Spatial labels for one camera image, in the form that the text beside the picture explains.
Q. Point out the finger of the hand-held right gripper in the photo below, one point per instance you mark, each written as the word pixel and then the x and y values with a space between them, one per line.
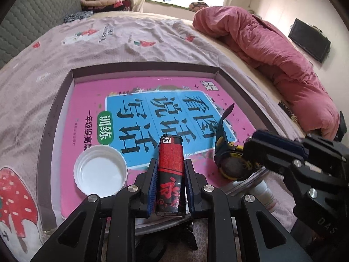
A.
pixel 259 155
pixel 278 140

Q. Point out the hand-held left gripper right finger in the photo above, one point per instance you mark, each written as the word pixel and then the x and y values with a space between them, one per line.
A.
pixel 188 188

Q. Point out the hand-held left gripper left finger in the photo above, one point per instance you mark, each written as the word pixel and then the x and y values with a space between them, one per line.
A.
pixel 152 193

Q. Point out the red lighter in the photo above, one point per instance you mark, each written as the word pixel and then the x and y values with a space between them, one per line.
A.
pixel 170 169

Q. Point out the black and yellow wristwatch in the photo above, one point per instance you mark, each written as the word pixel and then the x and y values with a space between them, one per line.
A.
pixel 229 166

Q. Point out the white pill bottle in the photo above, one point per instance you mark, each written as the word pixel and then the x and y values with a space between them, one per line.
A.
pixel 265 196

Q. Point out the white bottle cap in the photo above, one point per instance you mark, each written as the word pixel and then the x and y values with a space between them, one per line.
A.
pixel 98 172

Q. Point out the grey shallow cardboard box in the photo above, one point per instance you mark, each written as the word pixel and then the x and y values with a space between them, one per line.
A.
pixel 54 120

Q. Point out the black and gold pack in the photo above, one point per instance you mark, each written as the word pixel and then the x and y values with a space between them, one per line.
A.
pixel 289 112

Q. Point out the pink quilt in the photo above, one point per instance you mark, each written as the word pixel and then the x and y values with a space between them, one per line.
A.
pixel 259 46

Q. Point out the pink book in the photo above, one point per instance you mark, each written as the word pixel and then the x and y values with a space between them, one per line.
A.
pixel 90 109

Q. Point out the floral fabric bundle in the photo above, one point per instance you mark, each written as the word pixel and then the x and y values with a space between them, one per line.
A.
pixel 199 6

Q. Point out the strawberry printed bed sheet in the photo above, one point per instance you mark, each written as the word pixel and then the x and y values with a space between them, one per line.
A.
pixel 41 60

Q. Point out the dark patterned cloth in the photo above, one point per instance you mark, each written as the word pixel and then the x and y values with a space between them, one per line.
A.
pixel 77 17

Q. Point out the grey quilted headboard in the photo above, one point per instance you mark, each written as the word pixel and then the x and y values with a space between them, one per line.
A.
pixel 32 11

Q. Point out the black wall television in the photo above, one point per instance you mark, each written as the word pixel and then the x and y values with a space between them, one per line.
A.
pixel 309 39

